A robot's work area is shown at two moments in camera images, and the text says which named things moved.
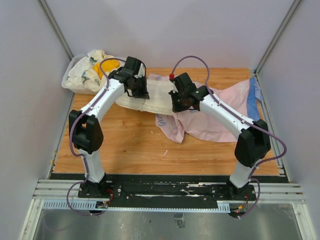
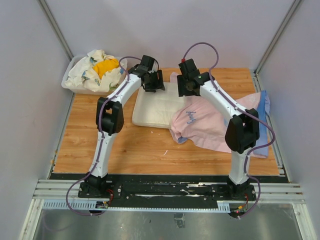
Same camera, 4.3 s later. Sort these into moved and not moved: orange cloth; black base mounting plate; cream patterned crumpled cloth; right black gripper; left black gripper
Moved: left black gripper; right black gripper
Not moved: orange cloth; black base mounting plate; cream patterned crumpled cloth
